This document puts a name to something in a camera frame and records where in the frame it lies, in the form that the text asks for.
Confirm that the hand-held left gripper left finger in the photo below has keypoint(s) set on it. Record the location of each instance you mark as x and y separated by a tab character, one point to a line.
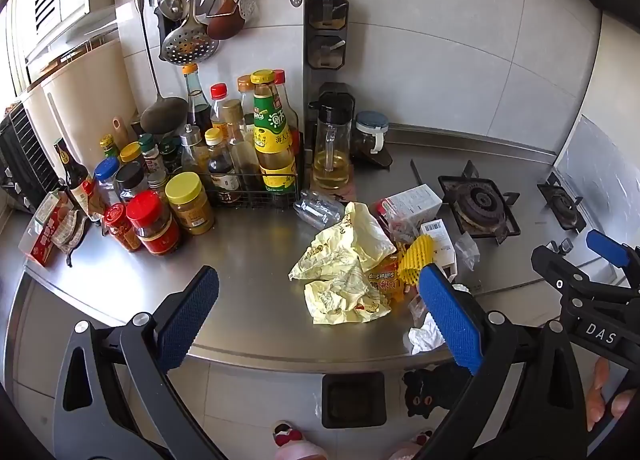
190	320

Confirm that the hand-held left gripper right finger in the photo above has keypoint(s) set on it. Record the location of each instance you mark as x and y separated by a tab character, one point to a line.
450	320

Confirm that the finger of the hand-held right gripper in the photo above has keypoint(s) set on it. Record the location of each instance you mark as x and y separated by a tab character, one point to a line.
550	265
607	247

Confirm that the white tissue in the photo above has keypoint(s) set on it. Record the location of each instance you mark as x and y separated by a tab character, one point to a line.
460	287
425	335

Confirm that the clear plastic wrapper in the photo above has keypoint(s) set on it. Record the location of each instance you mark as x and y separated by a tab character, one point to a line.
417	305

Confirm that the clear plastic zip bag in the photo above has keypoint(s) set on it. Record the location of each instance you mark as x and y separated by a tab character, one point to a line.
465	250

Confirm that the yellow foam fruit net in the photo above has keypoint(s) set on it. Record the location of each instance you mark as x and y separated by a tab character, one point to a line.
412	257

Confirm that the orange soap packet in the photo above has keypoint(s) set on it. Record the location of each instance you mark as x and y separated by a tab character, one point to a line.
385	280

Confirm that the yellow paper wrapper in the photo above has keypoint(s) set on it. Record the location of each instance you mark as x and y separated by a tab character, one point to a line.
360	230
340	295

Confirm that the person's right hand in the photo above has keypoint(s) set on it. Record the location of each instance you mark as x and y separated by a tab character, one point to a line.
597	405

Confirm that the gas stove burner with grate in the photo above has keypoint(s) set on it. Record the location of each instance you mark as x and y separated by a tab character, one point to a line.
480	205
562	202

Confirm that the black cat print mat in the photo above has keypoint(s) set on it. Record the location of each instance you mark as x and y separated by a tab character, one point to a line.
430	390

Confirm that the silver foil splash guard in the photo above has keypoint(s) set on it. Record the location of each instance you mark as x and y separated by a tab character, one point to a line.
600	165

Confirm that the small white barcode box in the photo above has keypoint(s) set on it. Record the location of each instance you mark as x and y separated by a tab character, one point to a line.
437	232

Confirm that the crumpled clear plastic wrap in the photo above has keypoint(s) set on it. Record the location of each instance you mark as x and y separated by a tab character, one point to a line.
404	230

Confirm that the large red lid jar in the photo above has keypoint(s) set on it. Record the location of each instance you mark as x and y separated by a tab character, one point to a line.
152	225

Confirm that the small red lid jar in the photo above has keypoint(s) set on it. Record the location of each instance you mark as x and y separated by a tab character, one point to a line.
120	230

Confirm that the large yellow lid jar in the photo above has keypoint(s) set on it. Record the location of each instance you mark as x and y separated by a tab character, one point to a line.
190	205

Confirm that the large white printed carton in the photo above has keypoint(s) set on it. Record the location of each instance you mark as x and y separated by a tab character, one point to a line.
415	200

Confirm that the pink slipper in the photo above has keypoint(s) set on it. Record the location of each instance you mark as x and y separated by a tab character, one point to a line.
290	435
415	442

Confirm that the red white packet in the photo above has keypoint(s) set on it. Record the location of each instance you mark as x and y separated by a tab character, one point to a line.
384	207

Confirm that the crumpled clipped packet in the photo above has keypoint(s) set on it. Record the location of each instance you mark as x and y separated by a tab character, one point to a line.
70	235

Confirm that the black lid jar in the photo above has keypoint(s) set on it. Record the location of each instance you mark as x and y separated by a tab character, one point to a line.
131	180

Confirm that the small dark bottle yellow cap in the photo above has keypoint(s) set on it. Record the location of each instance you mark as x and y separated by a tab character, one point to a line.
220	165

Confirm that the green cap spice bottle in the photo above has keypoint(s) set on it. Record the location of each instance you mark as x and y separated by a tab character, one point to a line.
152	160

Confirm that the red white carton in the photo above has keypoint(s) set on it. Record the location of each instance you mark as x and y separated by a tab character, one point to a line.
45	235

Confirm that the clear plastic water bottle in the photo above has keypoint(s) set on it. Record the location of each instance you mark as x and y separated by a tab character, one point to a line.
317	210

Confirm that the glass cruet metal top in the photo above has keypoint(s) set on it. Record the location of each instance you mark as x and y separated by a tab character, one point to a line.
192	150

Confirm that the black triangular jar base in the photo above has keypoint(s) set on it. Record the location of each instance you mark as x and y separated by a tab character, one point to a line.
377	161

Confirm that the small yellow lid jar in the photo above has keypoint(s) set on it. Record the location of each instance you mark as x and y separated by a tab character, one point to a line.
131	155

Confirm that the brown bottle red label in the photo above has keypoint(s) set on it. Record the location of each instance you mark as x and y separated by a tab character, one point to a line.
75	180

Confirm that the small green yellow bottle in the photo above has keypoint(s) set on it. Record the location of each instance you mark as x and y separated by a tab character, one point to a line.
107	146

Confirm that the brown cap bottle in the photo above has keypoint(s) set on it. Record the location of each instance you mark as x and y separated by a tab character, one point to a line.
235	130

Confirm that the green label bottle yellow cap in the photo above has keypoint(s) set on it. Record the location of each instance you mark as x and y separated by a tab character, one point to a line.
272	140

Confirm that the glass jar blue white lid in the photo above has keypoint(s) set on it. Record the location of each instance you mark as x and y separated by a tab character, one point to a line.
370	132

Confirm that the glass oil dispenser black lid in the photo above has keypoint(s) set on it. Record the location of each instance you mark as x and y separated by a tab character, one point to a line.
330	150

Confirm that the dark soy bottle orange cap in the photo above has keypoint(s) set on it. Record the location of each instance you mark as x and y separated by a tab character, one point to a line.
197	105

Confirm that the clear bottle red cap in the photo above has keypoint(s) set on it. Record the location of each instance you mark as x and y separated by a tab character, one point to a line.
219	100

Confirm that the black ribbed rack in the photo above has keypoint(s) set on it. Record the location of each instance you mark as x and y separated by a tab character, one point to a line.
25	155

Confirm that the beige cutting board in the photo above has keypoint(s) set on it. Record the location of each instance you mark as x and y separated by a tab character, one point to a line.
85	105

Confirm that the tall dark bottle red cap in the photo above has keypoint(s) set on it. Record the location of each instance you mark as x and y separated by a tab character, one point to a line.
281	77

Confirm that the steel perforated skimmer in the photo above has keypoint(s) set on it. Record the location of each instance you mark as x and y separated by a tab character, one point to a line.
187	45

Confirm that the brown wooden spoon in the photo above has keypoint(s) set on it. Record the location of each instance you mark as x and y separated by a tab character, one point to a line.
225	20

